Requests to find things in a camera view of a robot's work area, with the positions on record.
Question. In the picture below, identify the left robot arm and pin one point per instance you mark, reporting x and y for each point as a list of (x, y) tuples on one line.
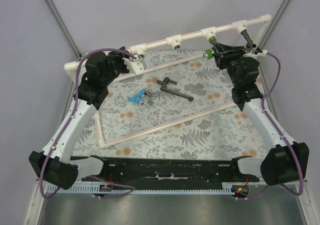
[(53, 164)]

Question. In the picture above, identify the blue plastic faucet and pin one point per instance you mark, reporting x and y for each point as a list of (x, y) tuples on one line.
[(138, 98)]

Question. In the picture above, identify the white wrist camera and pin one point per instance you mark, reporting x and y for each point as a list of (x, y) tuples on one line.
[(256, 52), (135, 67)]

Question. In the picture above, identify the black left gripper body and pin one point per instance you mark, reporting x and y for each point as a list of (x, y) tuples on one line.
[(120, 63)]

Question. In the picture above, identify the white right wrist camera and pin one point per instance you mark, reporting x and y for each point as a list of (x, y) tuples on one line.
[(256, 52)]

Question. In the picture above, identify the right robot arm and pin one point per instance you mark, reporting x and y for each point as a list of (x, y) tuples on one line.
[(286, 160)]

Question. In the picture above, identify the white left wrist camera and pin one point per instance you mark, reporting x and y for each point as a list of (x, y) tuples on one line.
[(135, 67)]

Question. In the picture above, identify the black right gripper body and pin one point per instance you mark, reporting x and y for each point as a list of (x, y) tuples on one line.
[(222, 54)]

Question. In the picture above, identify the green plastic faucet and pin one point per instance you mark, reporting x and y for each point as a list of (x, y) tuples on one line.
[(211, 47)]

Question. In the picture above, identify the chrome metal faucet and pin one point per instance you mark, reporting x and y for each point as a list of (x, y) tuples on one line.
[(151, 96)]

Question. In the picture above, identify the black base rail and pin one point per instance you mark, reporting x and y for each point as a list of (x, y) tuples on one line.
[(147, 170)]

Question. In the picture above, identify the white PVC pipe frame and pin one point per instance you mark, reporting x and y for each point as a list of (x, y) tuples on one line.
[(171, 45)]

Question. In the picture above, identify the floral patterned table mat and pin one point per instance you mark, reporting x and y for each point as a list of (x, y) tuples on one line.
[(182, 90)]

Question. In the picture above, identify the dark bronze installed faucet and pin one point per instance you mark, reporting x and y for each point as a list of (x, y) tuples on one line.
[(249, 42)]

